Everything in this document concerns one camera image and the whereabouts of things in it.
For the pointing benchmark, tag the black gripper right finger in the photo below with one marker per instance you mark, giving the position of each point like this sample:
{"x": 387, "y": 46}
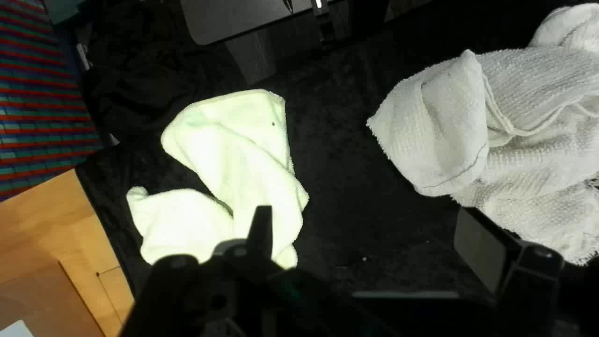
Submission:
{"x": 494, "y": 256}

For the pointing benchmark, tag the cardboard box beside table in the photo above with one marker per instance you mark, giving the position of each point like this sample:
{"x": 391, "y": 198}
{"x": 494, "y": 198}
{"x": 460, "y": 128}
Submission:
{"x": 58, "y": 275}

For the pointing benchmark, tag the pale yellow-green t-shirt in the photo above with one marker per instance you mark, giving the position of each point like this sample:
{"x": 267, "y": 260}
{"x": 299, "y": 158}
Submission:
{"x": 237, "y": 147}

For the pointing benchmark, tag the black table cloth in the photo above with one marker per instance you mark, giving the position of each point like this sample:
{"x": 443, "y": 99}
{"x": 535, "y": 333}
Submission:
{"x": 367, "y": 230}

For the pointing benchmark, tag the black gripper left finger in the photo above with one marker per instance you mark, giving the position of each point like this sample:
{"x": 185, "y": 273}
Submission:
{"x": 247, "y": 258}

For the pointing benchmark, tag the large white knit towel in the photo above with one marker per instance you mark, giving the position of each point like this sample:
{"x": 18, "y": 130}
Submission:
{"x": 511, "y": 134}

